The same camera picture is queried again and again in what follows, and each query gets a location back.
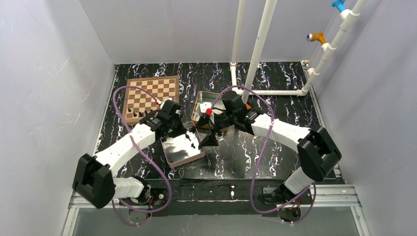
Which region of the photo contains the wooden chess board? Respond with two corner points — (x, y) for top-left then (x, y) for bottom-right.
(122, 76), (179, 125)

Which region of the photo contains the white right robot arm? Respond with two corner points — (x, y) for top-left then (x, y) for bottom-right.
(196, 90), (342, 198)

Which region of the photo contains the pink-rimmed silver tin tray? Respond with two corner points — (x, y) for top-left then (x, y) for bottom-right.
(161, 122), (206, 168)

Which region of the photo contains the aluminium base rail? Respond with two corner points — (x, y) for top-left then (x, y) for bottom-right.
(62, 183), (370, 236)

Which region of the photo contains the gold-rimmed tin tray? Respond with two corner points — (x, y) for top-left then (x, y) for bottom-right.
(191, 91), (225, 125)

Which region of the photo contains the white PVC pipe frame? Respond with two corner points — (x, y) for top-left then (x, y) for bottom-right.
(229, 0), (367, 96)

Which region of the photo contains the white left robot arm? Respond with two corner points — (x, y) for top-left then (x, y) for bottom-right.
(72, 99), (186, 208)

